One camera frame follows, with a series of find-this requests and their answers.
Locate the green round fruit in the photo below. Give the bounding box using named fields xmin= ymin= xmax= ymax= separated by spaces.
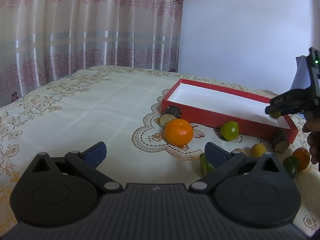
xmin=220 ymin=121 xmax=239 ymax=141

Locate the small green jujube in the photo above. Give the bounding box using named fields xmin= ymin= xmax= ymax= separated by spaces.
xmin=269 ymin=111 xmax=281 ymax=119

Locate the person right hand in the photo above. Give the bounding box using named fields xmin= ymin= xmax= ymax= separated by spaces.
xmin=303 ymin=118 xmax=320 ymax=164

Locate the dark sugarcane piece right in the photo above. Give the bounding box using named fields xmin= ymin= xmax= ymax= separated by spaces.
xmin=271 ymin=129 xmax=290 ymax=153

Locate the small green cucumber piece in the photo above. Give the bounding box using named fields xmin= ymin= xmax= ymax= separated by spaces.
xmin=283 ymin=156 xmax=299 ymax=178

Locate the pink patterned curtain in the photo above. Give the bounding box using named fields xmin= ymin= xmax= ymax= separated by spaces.
xmin=1 ymin=0 xmax=184 ymax=105

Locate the dark sugarcane piece left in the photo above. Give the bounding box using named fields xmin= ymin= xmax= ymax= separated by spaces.
xmin=159 ymin=106 xmax=182 ymax=128

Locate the red shallow box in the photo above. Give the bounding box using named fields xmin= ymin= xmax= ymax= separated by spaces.
xmin=162 ymin=79 xmax=298 ymax=143

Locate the yellow longan fruit right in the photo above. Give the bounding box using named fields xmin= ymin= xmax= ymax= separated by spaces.
xmin=250 ymin=144 xmax=267 ymax=158

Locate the large orange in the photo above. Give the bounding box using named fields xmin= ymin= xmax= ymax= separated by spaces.
xmin=164 ymin=119 xmax=193 ymax=147

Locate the yellow longan fruit left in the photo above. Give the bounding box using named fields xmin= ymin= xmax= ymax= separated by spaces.
xmin=232 ymin=148 xmax=247 ymax=155

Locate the dark sugarcane piece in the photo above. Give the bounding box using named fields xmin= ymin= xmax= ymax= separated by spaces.
xmin=271 ymin=129 xmax=290 ymax=153
xmin=159 ymin=106 xmax=182 ymax=128

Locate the small orange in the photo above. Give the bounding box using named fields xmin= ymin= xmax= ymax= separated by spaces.
xmin=292 ymin=147 xmax=311 ymax=171

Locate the blue electric kettle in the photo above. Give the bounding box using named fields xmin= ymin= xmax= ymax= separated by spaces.
xmin=291 ymin=55 xmax=311 ymax=89

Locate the yellow longan fruit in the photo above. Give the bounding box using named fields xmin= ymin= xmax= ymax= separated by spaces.
xmin=250 ymin=144 xmax=267 ymax=158
xmin=232 ymin=148 xmax=247 ymax=155

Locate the cream floral tablecloth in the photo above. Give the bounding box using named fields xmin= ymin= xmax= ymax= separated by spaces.
xmin=1 ymin=66 xmax=319 ymax=239

